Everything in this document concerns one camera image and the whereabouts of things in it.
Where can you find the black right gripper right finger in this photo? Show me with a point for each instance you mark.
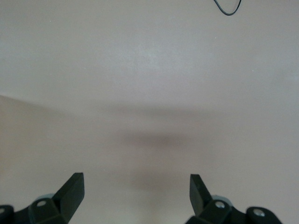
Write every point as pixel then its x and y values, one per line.
pixel 210 210

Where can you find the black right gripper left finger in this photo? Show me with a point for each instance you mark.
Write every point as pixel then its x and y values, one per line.
pixel 58 205

